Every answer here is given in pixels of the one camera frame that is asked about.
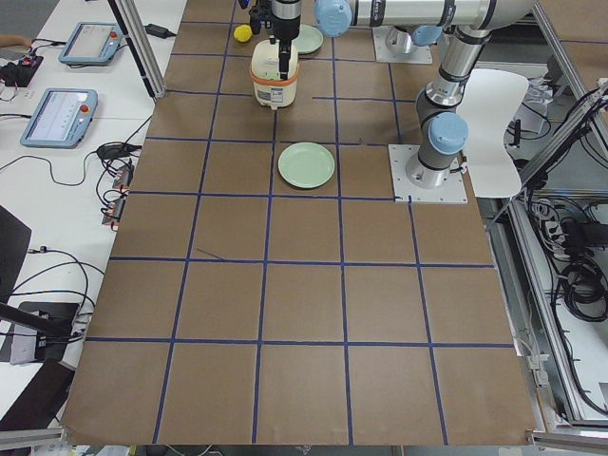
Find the white chair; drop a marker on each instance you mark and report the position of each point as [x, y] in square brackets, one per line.
[491, 99]

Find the green plate far from toy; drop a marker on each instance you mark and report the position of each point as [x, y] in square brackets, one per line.
[306, 165]

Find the near teach pendant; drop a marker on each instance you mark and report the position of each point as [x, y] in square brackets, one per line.
[61, 118]

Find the green plate near yellow toy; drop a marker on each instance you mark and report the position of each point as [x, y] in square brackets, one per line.
[309, 40]

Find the black camera stand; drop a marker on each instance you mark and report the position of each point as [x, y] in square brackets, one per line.
[39, 331]

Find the black power brick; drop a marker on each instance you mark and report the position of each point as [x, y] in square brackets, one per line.
[159, 31]

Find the teach pendant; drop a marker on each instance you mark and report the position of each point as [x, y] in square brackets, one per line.
[91, 44]
[61, 118]

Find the white rice cooker orange handle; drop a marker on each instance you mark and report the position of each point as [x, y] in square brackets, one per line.
[269, 89]

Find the yellow toy pepper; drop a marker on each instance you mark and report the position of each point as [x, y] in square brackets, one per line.
[243, 33]

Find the aluminium frame left post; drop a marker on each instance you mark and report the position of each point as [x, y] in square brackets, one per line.
[131, 25]

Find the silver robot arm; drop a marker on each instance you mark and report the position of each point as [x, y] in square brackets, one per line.
[444, 132]
[474, 21]

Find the far teach pendant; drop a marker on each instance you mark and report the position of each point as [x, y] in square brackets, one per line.
[91, 44]

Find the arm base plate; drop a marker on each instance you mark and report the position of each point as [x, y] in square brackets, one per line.
[412, 182]
[404, 45]

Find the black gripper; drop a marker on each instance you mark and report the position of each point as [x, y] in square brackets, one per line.
[284, 28]

